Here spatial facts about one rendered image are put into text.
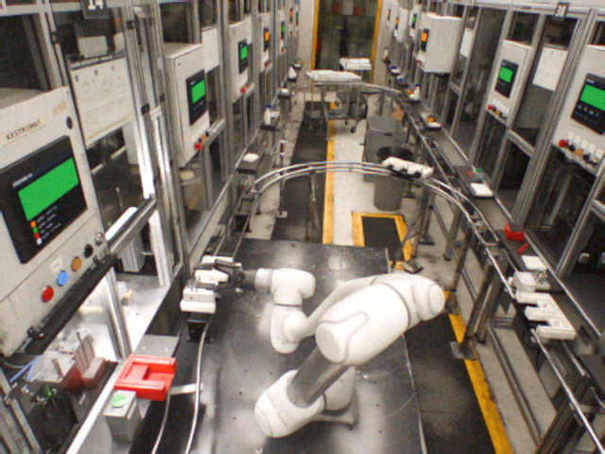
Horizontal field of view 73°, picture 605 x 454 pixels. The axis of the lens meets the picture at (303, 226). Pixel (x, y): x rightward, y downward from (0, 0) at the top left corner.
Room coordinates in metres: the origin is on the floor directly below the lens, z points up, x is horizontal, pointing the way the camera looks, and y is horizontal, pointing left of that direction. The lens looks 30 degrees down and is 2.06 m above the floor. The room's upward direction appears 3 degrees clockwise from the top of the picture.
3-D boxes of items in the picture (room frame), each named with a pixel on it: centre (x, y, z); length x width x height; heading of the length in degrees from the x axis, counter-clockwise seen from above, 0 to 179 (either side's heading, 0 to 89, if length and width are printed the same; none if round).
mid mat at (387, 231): (3.35, -0.76, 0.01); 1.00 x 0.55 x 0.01; 177
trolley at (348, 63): (8.03, -0.82, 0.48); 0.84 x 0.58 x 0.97; 5
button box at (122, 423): (0.72, 0.50, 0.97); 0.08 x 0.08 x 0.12; 87
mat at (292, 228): (5.85, -0.11, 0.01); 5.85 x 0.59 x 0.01; 177
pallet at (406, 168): (3.02, -0.79, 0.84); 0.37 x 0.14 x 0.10; 55
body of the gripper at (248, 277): (1.18, 0.21, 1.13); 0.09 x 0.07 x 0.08; 87
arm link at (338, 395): (1.01, -0.13, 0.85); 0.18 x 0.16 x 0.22; 130
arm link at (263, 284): (1.18, 0.13, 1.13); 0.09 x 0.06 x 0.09; 177
